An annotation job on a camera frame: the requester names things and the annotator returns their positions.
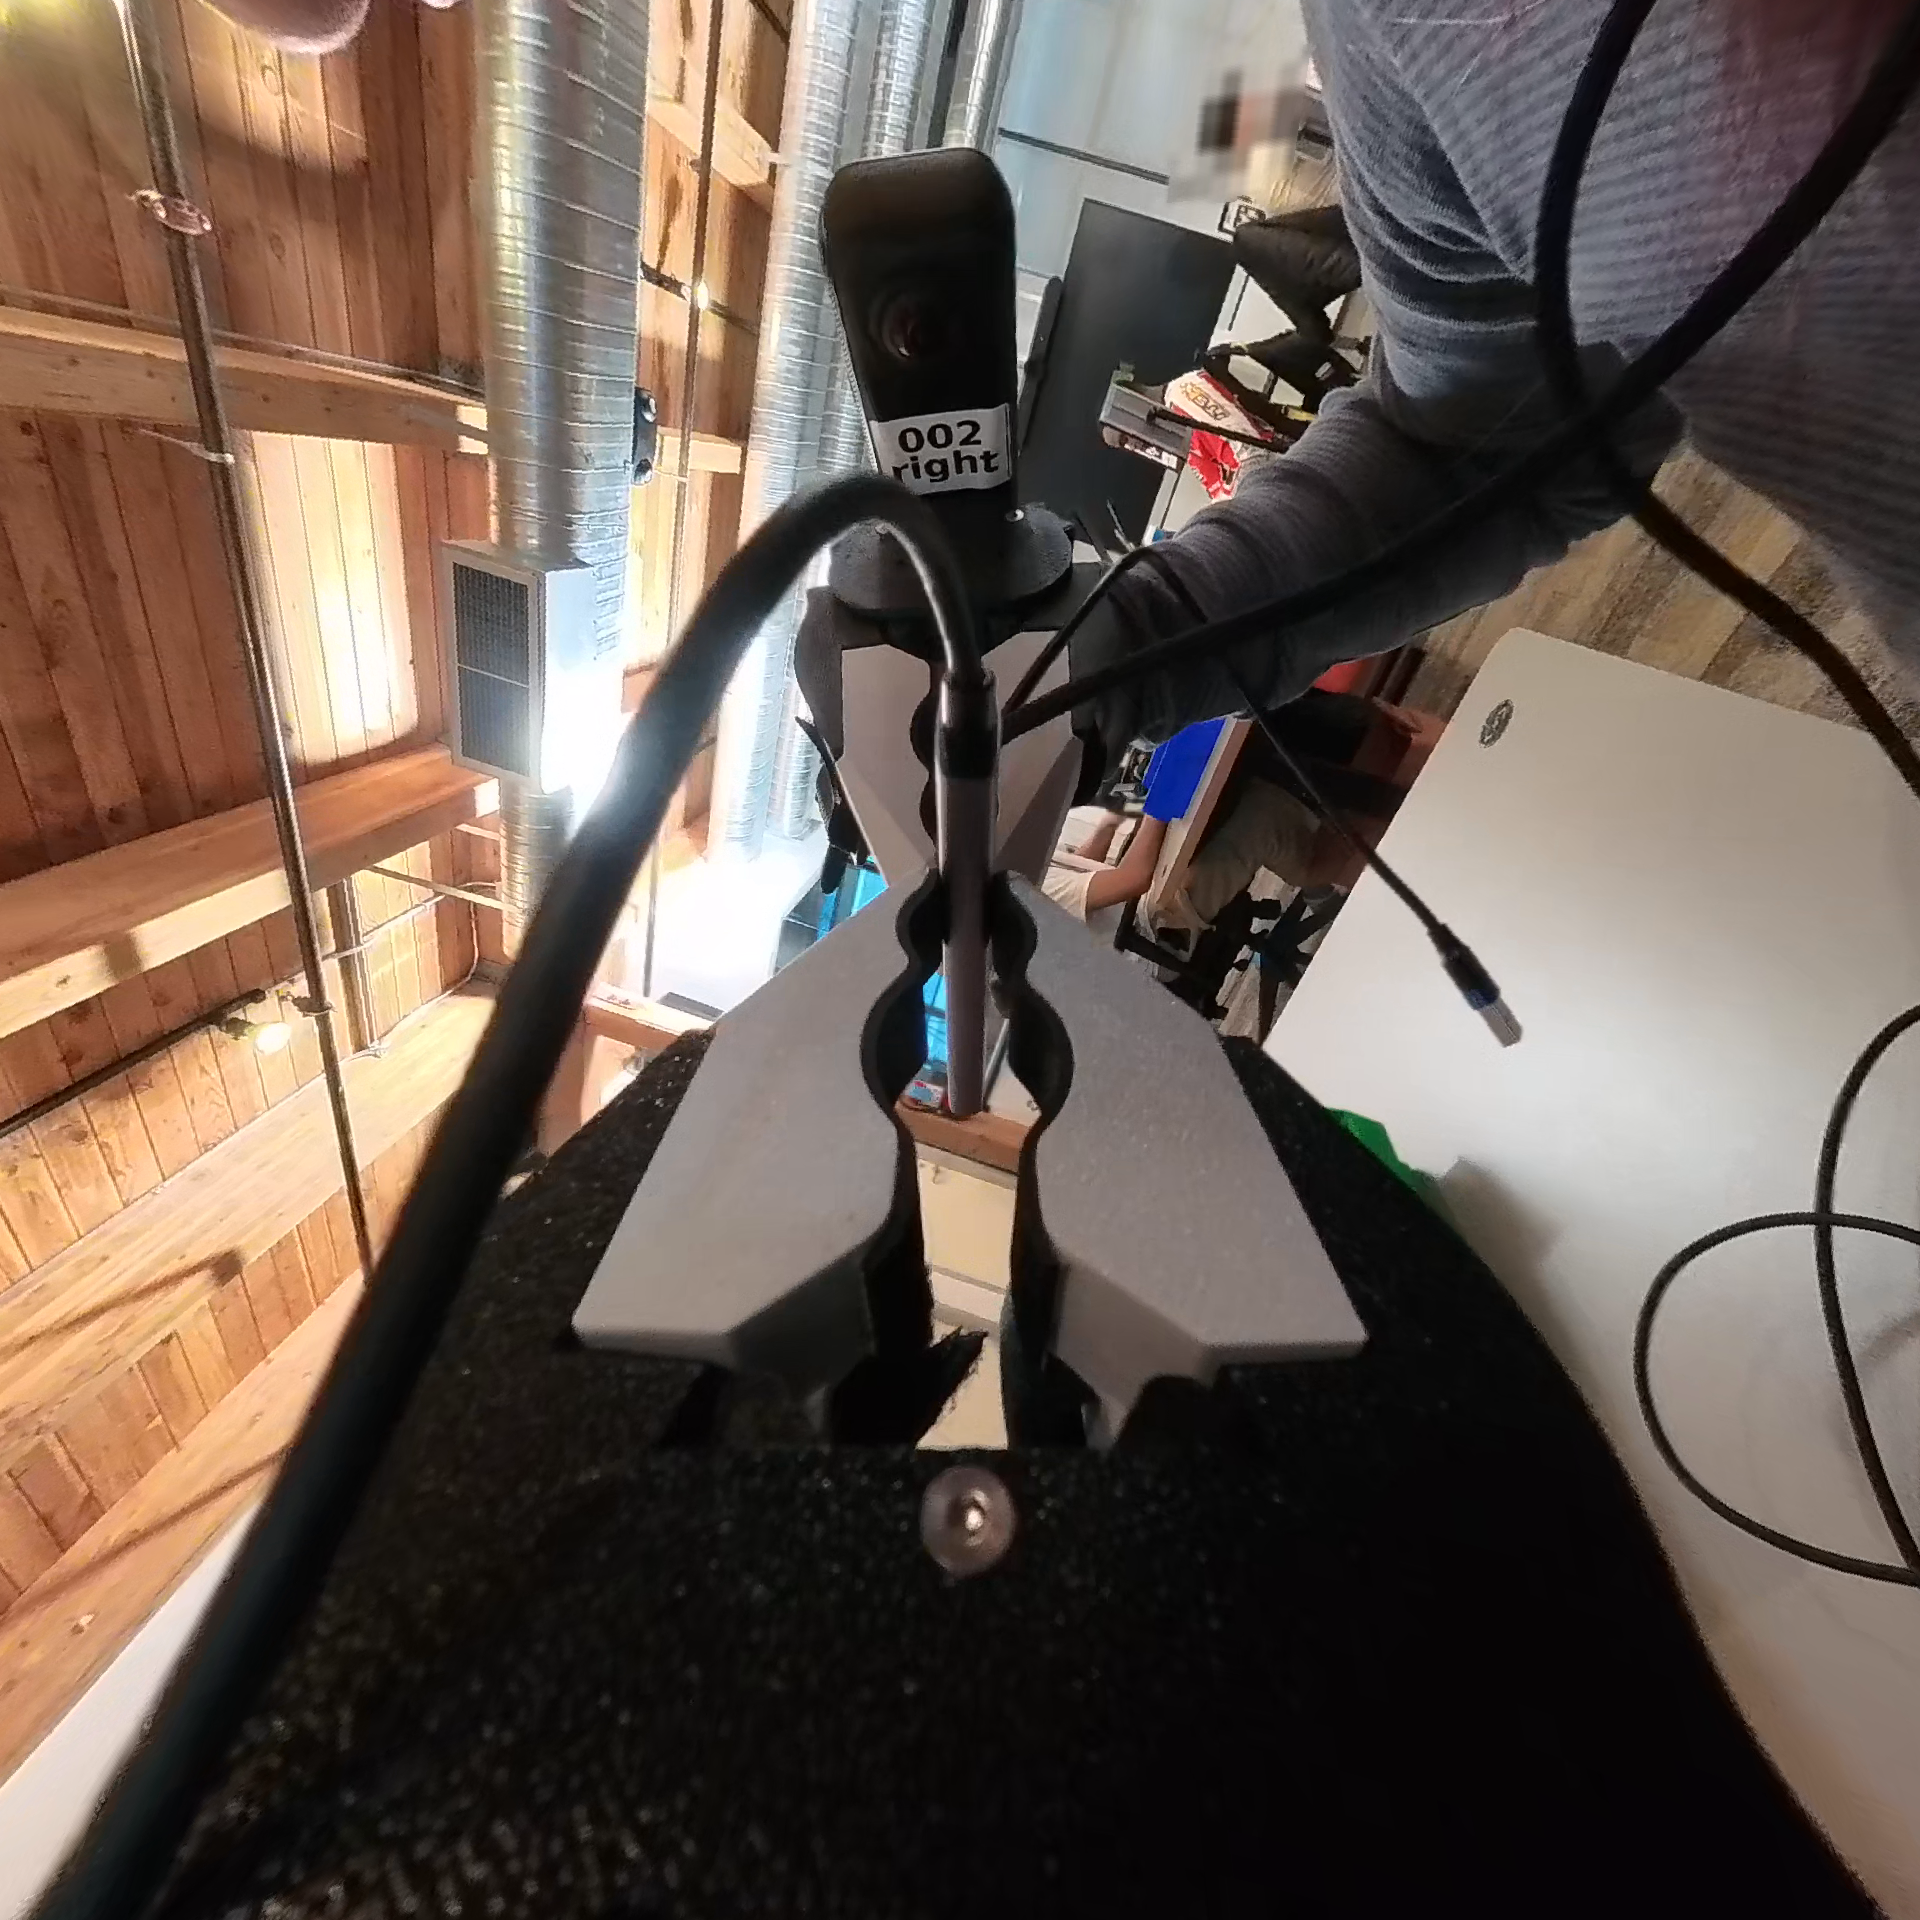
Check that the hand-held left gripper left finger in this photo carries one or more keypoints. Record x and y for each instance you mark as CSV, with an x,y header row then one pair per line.
x,y
750,1171

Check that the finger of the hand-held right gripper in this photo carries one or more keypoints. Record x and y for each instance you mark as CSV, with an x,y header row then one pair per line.
x,y
882,750
1038,786

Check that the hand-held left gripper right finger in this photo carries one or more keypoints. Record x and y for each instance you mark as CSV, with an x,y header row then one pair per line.
x,y
1184,1184

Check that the person's right forearm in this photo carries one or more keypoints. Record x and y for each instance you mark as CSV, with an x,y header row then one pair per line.
x,y
1349,578

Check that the blue bin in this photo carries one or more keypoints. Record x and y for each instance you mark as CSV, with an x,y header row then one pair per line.
x,y
1184,768

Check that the green object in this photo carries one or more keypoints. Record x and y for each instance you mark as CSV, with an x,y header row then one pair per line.
x,y
1382,1148

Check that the red and white item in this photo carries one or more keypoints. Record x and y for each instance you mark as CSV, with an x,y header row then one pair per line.
x,y
1212,451

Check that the black panel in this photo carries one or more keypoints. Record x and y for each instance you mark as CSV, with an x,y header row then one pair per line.
x,y
1142,346

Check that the metal vent box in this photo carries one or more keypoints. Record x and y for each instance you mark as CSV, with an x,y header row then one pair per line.
x,y
503,661

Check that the ceiling spot lamp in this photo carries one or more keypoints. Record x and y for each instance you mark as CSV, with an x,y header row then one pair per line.
x,y
273,1036

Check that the person's grey sweater torso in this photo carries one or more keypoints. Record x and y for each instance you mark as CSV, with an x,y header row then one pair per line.
x,y
1454,224

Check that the steel ceiling pipe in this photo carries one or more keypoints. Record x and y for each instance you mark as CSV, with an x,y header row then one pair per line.
x,y
224,493

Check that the silver ventilation duct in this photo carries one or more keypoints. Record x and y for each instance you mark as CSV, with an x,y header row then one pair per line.
x,y
556,299
791,224

